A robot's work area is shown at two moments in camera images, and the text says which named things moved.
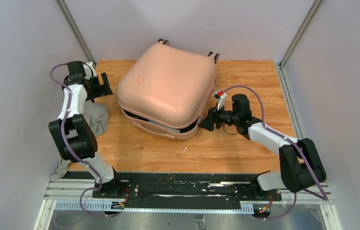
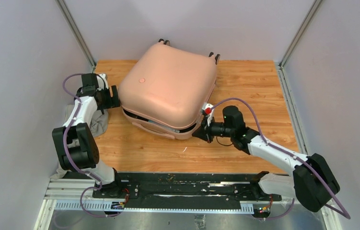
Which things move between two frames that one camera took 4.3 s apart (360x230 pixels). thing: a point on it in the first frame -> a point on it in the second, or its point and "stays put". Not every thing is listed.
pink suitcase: [166, 89] stays put
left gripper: [102, 90] -> [113, 102]
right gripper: [207, 124] -> [203, 133]
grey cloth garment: [96, 116] stays put
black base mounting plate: [186, 189] stays put
